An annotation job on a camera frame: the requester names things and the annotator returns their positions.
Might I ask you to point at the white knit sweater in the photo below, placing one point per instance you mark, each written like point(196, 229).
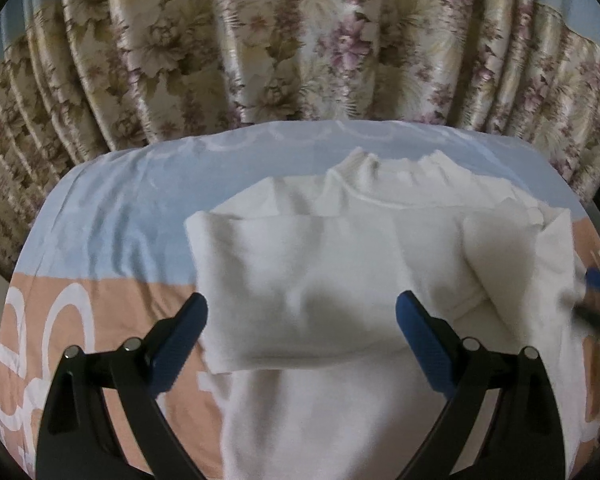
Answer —
point(340, 280)

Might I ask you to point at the blue and orange printed bedsheet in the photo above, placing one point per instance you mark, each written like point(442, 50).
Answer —
point(110, 210)

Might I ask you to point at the floral curtain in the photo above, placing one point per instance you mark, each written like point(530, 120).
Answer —
point(280, 45)

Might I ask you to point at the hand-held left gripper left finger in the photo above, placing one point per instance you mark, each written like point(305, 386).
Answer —
point(180, 345)

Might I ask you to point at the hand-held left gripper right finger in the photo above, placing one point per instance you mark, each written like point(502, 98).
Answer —
point(425, 345)

